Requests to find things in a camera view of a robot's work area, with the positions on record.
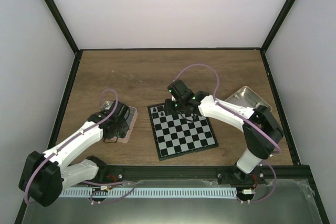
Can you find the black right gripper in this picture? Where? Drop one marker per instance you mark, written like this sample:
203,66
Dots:
169,110

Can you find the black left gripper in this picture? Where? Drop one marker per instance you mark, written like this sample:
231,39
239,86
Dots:
125,128

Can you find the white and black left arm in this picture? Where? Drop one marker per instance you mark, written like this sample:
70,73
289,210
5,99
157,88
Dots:
45,175

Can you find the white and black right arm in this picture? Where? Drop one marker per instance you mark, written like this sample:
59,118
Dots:
261,130

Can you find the pink tray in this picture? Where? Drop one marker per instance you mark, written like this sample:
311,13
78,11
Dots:
130,121

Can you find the black and silver chessboard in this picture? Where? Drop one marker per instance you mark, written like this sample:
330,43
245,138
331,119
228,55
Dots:
180,134

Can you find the gold metal tin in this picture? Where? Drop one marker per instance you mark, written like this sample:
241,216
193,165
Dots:
246,97

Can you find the light blue slotted cable duct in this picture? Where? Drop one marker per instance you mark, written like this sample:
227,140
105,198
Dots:
212,192

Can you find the black frame post left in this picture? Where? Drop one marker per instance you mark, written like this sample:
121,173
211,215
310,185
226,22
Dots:
62,25

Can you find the black frame post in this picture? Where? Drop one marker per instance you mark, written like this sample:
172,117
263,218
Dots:
62,25
288,4

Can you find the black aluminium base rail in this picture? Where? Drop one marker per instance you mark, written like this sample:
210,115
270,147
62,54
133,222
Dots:
227,175

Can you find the black frame post right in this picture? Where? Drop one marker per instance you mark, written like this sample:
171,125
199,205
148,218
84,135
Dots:
288,4

